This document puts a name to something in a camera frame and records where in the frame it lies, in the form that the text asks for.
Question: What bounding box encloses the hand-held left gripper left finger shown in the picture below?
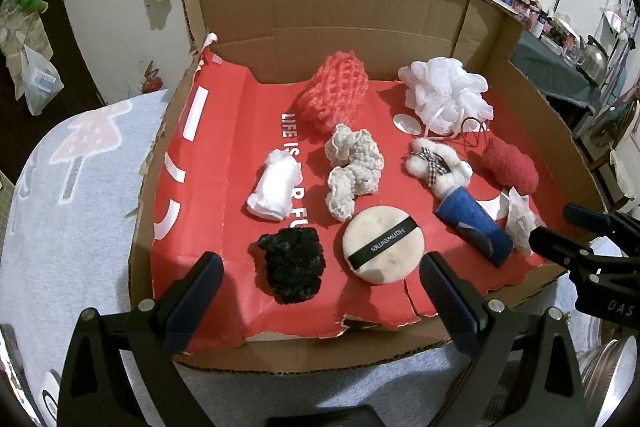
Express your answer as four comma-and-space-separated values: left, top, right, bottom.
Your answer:
59, 251, 225, 427

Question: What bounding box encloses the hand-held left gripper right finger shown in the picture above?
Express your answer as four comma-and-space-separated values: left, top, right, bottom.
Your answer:
419, 251, 587, 427

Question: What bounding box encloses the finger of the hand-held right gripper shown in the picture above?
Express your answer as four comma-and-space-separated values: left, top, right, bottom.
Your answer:
562, 203, 640, 239
528, 226, 601, 275

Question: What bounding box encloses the white paper flower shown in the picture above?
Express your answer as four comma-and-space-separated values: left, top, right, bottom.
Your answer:
500, 187, 543, 253

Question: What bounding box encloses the beige powder puff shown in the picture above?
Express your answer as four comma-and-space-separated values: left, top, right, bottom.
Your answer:
341, 205, 426, 285

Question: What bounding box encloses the red heart plush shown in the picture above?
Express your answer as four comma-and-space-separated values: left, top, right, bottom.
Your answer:
481, 136, 540, 198

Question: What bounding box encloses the blue bandage roll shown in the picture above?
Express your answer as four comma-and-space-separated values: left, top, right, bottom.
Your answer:
434, 188, 516, 268

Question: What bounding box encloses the black scrunchie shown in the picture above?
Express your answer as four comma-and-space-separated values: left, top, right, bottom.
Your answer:
256, 227, 326, 305

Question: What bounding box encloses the white towel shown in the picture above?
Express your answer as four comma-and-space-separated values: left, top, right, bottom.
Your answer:
245, 149, 301, 224

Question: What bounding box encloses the white bear plush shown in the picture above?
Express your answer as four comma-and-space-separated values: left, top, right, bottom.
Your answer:
405, 138, 473, 200

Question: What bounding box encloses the cream crochet scrunchie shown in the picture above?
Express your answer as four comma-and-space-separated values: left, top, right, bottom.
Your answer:
324, 123, 386, 223

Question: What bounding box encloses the white mesh bath loofah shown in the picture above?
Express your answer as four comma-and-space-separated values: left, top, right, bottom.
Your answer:
397, 57, 496, 150

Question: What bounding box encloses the orange mesh sponge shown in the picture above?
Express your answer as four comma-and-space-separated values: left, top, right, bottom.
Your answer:
301, 53, 370, 132

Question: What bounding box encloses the red-lined cardboard box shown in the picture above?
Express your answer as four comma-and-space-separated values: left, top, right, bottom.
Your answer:
127, 0, 613, 375

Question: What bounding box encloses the chair with white cushion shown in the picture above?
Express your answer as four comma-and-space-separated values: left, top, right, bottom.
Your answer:
590, 97, 640, 208

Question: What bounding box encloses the large jar with metal lid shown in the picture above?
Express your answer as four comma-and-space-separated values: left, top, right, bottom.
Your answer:
575, 332, 640, 427

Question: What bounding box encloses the table with dark green cloth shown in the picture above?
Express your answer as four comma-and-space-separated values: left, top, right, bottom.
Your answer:
510, 29, 608, 108

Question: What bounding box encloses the metal kettle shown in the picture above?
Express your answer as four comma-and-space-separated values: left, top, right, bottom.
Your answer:
575, 34, 611, 82

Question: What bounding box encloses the clear plastic bag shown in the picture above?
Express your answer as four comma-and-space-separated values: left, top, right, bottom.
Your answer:
22, 44, 66, 116

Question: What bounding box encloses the dark wooden door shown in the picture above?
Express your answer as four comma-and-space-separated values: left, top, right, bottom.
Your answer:
0, 0, 108, 178

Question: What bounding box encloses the white card with black ring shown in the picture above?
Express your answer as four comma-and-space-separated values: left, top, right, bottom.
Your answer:
35, 369, 63, 427

